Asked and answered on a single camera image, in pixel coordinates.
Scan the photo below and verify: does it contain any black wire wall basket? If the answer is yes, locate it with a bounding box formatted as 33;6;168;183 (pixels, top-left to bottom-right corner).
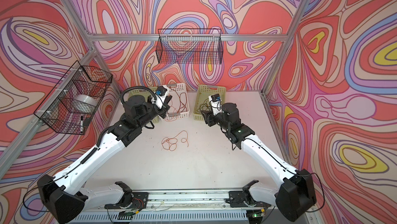
34;61;113;135
156;27;223;65

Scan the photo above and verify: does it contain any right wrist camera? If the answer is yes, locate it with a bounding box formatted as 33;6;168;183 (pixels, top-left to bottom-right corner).
208;94;222;116

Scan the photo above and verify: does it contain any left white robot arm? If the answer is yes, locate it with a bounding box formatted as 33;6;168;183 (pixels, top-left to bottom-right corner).
37;95;172;224

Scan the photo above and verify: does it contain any right green perforated plastic basket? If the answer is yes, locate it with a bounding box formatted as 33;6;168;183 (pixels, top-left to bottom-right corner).
193;84;226;121

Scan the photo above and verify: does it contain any black cable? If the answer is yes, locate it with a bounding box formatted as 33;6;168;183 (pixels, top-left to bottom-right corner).
196;98;215;119

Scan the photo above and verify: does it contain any left black wire wall basket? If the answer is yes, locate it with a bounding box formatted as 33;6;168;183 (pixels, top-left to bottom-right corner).
34;61;113;135

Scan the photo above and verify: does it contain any red cable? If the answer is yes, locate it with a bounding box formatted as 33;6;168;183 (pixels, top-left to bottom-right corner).
163;89;189;122

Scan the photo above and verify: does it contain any black marker pen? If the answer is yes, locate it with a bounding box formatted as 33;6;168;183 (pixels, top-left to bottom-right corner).
80;115;84;134

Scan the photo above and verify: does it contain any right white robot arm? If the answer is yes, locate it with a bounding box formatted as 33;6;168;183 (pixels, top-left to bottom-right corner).
201;100;317;222

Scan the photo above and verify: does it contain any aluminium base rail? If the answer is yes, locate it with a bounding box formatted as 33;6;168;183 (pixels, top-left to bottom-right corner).
71;188;307;224

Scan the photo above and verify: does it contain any left green perforated plastic basket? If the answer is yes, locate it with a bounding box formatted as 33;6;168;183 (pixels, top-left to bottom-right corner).
124;87;160;124

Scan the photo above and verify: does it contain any white perforated plastic basket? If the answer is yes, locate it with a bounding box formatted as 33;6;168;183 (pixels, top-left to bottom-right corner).
164;83;190;122

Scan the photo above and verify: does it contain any back black wire wall basket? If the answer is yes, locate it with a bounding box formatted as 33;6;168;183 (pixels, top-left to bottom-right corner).
156;27;223;65

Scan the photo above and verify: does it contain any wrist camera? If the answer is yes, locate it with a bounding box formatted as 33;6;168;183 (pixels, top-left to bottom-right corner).
154;85;171;109
208;94;222;116

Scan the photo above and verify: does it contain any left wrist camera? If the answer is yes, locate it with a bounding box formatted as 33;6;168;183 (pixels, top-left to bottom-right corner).
154;85;171;109

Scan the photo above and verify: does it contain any orange cable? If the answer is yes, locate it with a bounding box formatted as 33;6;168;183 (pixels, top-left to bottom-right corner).
160;130;190;152

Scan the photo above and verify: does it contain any green perforated plastic basket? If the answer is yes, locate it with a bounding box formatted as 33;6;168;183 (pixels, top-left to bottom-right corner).
124;87;160;124
193;84;226;121

